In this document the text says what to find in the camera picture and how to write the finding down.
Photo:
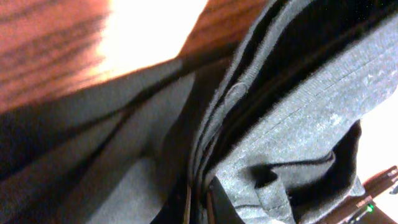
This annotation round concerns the black t-shirt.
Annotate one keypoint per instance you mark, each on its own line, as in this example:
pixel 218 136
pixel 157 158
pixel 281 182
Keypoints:
pixel 276 119

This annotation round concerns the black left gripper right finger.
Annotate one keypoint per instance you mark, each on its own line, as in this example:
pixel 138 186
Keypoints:
pixel 219 208

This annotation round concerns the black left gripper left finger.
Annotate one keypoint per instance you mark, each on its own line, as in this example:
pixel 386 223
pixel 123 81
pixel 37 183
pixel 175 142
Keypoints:
pixel 176 209

